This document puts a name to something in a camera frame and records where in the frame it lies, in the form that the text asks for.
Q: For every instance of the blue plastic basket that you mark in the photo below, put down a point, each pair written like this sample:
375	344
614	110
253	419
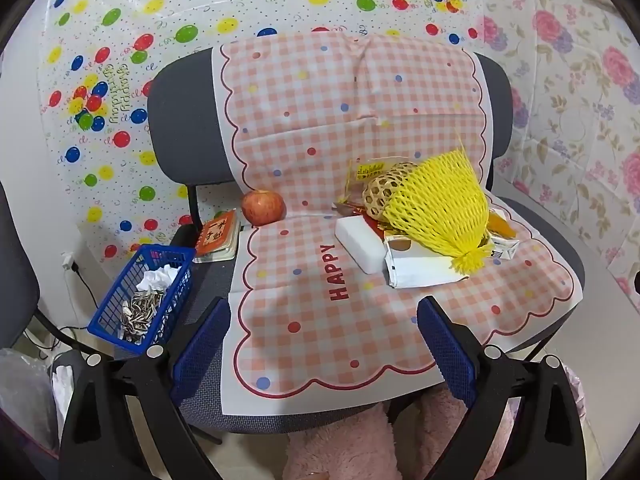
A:
112	317

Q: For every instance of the grey office chair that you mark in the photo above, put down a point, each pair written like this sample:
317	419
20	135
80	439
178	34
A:
180	125

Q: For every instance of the woven bamboo ball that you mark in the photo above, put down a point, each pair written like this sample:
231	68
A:
380	195

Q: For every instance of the crumpled white paper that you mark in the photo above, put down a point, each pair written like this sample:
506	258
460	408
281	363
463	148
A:
159	277

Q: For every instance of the pink plush toy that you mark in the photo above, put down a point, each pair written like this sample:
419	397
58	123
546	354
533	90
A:
340	452

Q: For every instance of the floral print sheet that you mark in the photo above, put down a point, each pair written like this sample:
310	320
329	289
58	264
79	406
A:
575	90

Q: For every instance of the clear plastic bag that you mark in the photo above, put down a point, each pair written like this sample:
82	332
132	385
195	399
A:
25	400

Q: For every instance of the white foam block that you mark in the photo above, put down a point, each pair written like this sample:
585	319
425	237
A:
357	245

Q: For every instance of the balloon print plastic sheet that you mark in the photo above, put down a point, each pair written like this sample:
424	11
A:
150	15

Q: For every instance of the white power plug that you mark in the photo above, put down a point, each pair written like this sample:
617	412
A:
69	261

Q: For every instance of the small white drink carton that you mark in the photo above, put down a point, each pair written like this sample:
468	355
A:
502	249

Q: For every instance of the white glove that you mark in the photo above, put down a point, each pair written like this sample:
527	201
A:
62	385

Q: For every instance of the pink checkered HAPPY cloth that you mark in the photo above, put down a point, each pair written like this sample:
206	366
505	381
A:
300	160

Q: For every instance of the pile of sunflower seed shells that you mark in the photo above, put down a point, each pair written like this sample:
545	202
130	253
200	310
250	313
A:
142	315

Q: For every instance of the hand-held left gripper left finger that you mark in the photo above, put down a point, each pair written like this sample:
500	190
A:
204	345

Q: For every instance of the orange red snack packet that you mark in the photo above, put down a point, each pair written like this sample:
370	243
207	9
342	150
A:
372	220

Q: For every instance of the white cardboard box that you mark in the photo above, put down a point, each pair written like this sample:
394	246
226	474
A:
415	267

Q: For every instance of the yellow foam fruit net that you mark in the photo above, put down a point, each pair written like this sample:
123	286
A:
440	205

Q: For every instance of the orange wrapper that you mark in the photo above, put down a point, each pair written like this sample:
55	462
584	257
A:
501	224

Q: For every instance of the dark grey chair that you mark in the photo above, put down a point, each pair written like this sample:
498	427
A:
17	270

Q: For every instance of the red apple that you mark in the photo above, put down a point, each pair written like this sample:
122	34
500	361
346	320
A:
263	207

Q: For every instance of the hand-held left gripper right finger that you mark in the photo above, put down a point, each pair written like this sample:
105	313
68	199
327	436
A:
446	345

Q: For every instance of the orange covered booklet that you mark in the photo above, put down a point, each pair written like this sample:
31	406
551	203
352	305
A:
216	232

